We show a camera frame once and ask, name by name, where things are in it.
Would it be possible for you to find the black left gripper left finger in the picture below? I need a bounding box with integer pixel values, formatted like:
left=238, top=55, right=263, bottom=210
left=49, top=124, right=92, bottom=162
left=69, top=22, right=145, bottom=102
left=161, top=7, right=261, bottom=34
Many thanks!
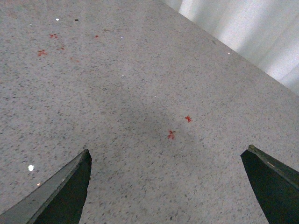
left=0, top=149, right=92, bottom=224

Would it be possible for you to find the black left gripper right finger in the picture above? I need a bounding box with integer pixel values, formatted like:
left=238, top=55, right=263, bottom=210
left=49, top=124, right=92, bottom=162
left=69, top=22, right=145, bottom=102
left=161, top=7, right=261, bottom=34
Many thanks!
left=241, top=145, right=299, bottom=224

